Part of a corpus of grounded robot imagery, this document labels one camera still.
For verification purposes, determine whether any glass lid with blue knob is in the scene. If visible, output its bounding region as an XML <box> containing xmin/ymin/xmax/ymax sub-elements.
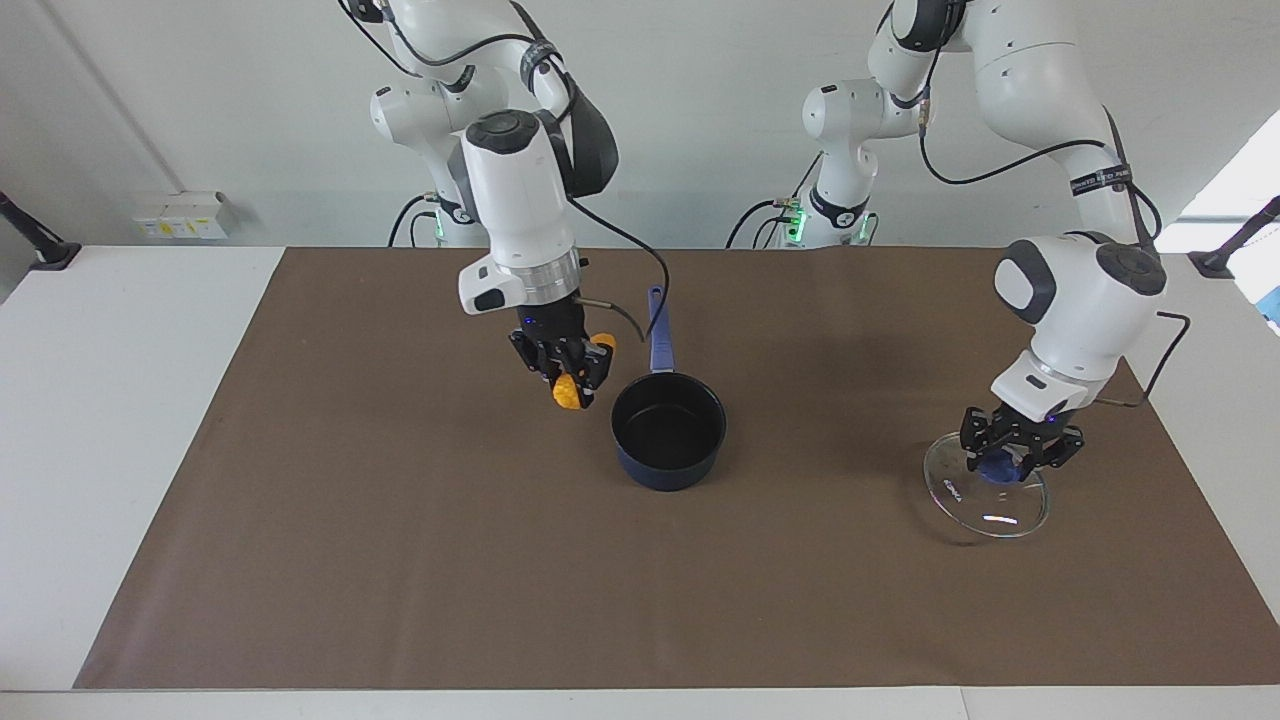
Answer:
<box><xmin>922</xmin><ymin>430</ymin><xmax>1052</xmax><ymax>542</ymax></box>

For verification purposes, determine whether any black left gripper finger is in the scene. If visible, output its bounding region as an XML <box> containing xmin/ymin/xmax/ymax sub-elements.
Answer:
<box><xmin>1020</xmin><ymin>428</ymin><xmax>1086</xmax><ymax>473</ymax></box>
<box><xmin>960</xmin><ymin>408</ymin><xmax>1001</xmax><ymax>471</ymax></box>

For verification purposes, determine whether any black right base cable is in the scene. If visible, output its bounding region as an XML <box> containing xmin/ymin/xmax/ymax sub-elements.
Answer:
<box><xmin>388</xmin><ymin>193</ymin><xmax>442</xmax><ymax>248</ymax></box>

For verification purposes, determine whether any yellow corn cob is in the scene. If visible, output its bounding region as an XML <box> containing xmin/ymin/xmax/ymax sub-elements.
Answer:
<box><xmin>553</xmin><ymin>333</ymin><xmax>617</xmax><ymax>412</ymax></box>

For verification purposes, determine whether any white blue box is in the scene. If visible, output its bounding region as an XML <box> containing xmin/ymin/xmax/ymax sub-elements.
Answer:
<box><xmin>1230</xmin><ymin>242</ymin><xmax>1280</xmax><ymax>335</ymax></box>

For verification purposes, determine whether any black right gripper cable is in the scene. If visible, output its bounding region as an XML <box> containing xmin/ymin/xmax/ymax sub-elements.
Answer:
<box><xmin>340</xmin><ymin>0</ymin><xmax>671</xmax><ymax>343</ymax></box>

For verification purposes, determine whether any white wall socket box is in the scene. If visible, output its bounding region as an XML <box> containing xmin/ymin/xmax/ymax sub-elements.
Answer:
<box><xmin>133</xmin><ymin>192</ymin><xmax>237</xmax><ymax>242</ymax></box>

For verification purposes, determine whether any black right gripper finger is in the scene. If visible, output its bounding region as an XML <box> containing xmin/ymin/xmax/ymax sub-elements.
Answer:
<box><xmin>510</xmin><ymin>335</ymin><xmax>561</xmax><ymax>379</ymax></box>
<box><xmin>565</xmin><ymin>340</ymin><xmax>615</xmax><ymax>409</ymax></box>

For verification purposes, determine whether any black clamp stand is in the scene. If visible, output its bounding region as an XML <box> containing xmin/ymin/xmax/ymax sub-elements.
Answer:
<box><xmin>1188</xmin><ymin>195</ymin><xmax>1280</xmax><ymax>279</ymax></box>
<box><xmin>0</xmin><ymin>190</ymin><xmax>83</xmax><ymax>272</ymax></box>

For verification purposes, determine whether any blue pot with handle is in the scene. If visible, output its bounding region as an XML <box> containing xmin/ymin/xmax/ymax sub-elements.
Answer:
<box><xmin>610</xmin><ymin>285</ymin><xmax>728</xmax><ymax>493</ymax></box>

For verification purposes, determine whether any brown table mat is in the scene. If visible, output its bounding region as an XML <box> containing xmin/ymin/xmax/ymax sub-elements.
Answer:
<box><xmin>73</xmin><ymin>247</ymin><xmax>1280</xmax><ymax>691</ymax></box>

